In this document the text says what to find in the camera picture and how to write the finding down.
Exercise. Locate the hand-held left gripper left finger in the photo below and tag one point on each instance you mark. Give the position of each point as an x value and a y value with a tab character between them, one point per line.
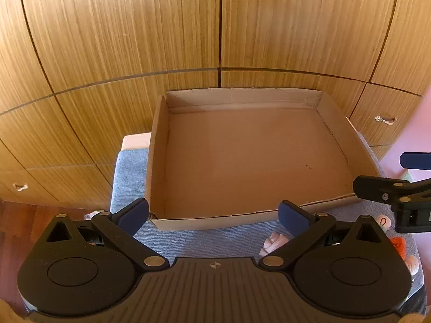
134	213

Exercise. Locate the shallow cardboard box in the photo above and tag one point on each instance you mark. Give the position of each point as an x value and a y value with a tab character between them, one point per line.
252	161

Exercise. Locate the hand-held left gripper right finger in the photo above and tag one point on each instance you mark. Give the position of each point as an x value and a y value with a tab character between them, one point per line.
293	218

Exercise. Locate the plain orange sock roll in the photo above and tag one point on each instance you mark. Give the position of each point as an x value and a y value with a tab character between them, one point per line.
399	246

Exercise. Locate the wooden wardrobe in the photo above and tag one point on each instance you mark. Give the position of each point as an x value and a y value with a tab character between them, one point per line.
134	40

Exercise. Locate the blue towel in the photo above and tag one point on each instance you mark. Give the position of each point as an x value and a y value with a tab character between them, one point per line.
219	242

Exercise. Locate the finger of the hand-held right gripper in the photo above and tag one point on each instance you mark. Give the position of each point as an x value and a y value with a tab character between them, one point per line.
416	160
377	188

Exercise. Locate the white sock with red mark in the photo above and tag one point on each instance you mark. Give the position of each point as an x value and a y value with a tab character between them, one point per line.
383	222

